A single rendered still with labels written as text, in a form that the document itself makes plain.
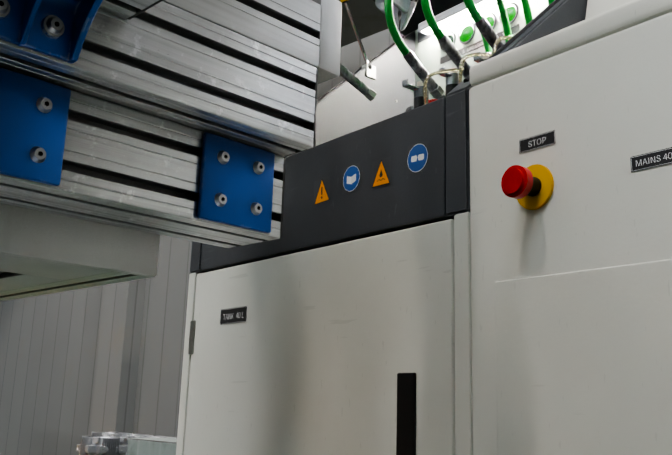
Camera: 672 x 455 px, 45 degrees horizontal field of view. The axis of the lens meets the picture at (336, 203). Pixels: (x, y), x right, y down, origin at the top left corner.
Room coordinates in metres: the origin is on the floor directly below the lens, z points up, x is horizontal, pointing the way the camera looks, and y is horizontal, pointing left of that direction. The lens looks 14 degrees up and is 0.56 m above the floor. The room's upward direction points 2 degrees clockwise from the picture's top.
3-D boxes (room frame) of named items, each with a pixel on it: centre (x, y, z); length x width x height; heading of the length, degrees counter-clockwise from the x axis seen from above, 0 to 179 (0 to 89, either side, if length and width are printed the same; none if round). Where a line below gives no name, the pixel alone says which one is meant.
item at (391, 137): (1.23, 0.04, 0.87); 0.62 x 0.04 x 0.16; 38
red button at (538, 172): (0.85, -0.21, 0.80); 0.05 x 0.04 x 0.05; 38
